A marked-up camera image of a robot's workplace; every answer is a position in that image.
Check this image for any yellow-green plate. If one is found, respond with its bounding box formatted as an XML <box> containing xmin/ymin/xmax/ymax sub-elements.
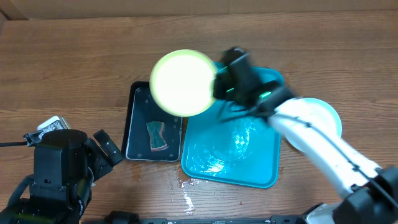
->
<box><xmin>149</xmin><ymin>49</ymin><xmax>218</xmax><ymax>117</ymax></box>

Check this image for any green and orange sponge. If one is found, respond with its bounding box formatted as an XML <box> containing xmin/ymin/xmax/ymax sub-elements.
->
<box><xmin>146</xmin><ymin>121</ymin><xmax>169</xmax><ymax>152</ymax></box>

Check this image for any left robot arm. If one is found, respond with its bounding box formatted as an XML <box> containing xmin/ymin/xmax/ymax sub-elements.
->
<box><xmin>1</xmin><ymin>129</ymin><xmax>123</xmax><ymax>223</ymax></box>

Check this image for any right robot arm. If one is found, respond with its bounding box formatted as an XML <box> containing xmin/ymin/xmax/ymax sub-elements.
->
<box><xmin>213</xmin><ymin>47</ymin><xmax>397</xmax><ymax>223</ymax></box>

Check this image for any black rectangular water tray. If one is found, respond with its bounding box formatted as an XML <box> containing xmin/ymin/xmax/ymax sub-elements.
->
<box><xmin>122</xmin><ymin>81</ymin><xmax>183</xmax><ymax>162</ymax></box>

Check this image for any teal plastic serving tray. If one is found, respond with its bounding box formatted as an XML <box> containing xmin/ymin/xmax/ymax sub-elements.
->
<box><xmin>180</xmin><ymin>61</ymin><xmax>285</xmax><ymax>189</ymax></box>

